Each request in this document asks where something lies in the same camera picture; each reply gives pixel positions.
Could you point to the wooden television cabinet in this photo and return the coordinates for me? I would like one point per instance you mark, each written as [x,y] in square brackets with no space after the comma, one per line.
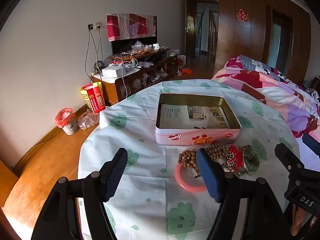
[110,90]

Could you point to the white cardboard box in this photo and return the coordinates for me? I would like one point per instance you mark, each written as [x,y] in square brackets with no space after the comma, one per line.
[112,72]

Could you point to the black television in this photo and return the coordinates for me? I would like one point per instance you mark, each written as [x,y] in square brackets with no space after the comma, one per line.
[130,45]

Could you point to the wooden wardrobe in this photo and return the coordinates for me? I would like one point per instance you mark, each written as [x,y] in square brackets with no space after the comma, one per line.
[227,37]

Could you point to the pink bangle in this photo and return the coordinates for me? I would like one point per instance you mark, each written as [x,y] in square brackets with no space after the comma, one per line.
[178,178]

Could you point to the red and yellow paper bag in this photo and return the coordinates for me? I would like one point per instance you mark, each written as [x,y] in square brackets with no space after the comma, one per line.
[95,100]

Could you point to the trash bin with red liner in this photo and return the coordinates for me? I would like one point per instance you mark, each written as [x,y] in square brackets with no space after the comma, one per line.
[66,122]

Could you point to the clear plastic bag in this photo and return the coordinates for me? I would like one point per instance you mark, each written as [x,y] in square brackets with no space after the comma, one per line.
[87,120]

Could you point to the wall socket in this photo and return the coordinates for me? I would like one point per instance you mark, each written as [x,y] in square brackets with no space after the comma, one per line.
[94,26]

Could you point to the pink metal tin box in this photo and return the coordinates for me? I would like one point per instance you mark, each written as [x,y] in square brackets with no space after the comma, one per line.
[175,137]

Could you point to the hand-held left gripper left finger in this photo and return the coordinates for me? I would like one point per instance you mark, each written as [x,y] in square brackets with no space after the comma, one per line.
[114,177]

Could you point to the red paper decoration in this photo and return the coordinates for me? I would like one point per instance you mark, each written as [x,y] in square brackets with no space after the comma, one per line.
[242,15]

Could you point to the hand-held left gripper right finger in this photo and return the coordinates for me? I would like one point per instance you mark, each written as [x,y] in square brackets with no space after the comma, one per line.
[208,177]

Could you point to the orange plastic bag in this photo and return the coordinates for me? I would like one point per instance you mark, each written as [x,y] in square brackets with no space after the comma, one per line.
[187,71]

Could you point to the white shopping bag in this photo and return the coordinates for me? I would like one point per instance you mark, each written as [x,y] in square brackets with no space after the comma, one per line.
[182,60]

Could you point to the dark wooden headboard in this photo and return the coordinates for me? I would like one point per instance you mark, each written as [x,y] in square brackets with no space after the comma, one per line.
[316,82]

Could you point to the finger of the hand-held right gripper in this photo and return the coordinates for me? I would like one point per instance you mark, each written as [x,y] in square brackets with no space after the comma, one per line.
[312,143]
[287,156]

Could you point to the wooden door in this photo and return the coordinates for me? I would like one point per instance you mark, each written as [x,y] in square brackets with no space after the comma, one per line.
[190,30]

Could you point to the white mug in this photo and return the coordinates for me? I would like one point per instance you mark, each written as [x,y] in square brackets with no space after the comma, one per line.
[156,46]

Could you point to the person's right hand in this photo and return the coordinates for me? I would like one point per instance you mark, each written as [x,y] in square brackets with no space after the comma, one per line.
[298,221]

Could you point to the printed paper leaflet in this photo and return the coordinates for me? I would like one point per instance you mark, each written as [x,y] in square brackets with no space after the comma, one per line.
[190,115]

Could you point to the red patterned cloth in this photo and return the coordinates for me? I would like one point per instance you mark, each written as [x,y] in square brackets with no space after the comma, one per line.
[125,27]

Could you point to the pink patchwork quilt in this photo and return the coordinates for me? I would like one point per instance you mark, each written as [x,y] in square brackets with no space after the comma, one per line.
[275,87]

